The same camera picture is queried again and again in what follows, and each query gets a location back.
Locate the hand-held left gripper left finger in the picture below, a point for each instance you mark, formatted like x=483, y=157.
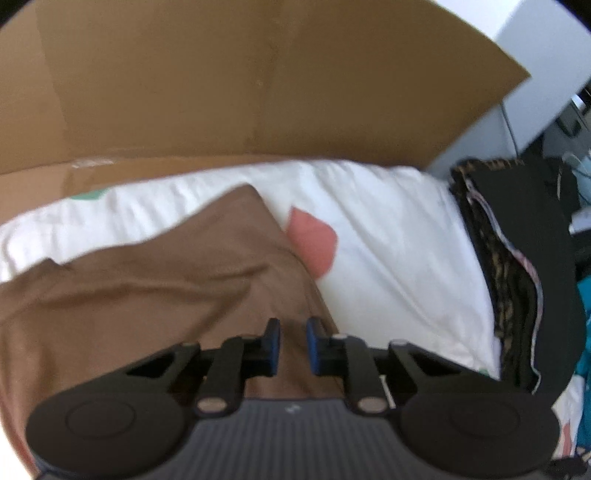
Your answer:
x=275, y=344

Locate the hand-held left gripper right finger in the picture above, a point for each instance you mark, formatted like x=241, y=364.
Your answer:
x=313, y=346

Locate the brown printed t-shirt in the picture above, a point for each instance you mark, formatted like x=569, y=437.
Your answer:
x=161, y=286

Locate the cream bear printed blanket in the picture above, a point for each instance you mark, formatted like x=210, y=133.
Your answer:
x=392, y=254

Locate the black folded cloth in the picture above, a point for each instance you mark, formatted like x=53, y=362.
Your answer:
x=549, y=254

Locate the brown cardboard sheet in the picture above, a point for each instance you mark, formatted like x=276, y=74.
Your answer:
x=231, y=83

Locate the teal printed garment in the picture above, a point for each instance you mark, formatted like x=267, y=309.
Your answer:
x=585, y=323

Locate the white cabinet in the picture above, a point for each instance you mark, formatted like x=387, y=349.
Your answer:
x=545, y=55

